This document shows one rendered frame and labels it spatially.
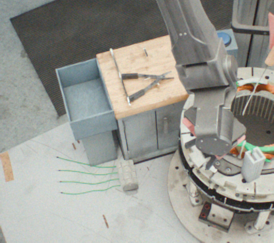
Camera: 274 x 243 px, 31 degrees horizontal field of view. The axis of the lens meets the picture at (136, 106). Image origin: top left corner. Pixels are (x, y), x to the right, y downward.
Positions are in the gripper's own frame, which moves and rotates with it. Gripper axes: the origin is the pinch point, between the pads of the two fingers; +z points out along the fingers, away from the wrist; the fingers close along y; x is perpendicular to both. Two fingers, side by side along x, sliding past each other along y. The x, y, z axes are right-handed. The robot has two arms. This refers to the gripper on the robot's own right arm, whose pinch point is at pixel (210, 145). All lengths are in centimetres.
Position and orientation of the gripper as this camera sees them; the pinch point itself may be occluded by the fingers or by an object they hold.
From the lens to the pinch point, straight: 99.9
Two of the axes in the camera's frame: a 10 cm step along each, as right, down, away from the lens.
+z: 0.5, 5.5, 8.4
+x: 7.8, -5.4, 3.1
